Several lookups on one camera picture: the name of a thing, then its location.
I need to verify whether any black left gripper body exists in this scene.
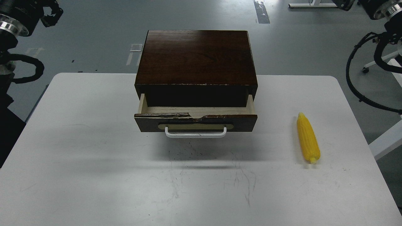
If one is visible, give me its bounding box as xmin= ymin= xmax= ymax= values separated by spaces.
xmin=41 ymin=0 xmax=64 ymax=27

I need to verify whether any wooden drawer with white handle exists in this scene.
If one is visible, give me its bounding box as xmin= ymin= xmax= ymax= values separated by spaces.
xmin=134 ymin=94 xmax=258 ymax=138

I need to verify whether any yellow corn cob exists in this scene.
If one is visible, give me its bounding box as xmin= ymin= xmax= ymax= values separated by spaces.
xmin=296 ymin=112 xmax=320 ymax=164

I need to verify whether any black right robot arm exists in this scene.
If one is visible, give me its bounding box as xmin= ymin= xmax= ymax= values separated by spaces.
xmin=357 ymin=0 xmax=402 ymax=34

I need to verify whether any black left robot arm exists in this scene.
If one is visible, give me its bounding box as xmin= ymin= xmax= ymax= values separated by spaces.
xmin=0 ymin=0 xmax=64 ymax=51

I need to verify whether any dark wooden drawer cabinet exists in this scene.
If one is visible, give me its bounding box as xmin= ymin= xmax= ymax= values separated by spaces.
xmin=134 ymin=30 xmax=258 ymax=107

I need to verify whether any white side table edge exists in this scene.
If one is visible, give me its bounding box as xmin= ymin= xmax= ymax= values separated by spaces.
xmin=369 ymin=56 xmax=402 ymax=161

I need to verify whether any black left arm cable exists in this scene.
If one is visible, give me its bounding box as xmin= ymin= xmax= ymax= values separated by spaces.
xmin=0 ymin=52 xmax=45 ymax=84

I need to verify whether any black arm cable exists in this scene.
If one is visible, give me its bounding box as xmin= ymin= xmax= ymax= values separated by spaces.
xmin=0 ymin=52 xmax=45 ymax=84
xmin=345 ymin=31 xmax=402 ymax=115

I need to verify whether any white desk leg frame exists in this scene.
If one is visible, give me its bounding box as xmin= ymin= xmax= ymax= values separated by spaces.
xmin=288 ymin=0 xmax=337 ymax=8

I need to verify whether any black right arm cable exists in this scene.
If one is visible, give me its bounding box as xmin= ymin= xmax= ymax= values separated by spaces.
xmin=345 ymin=31 xmax=402 ymax=115

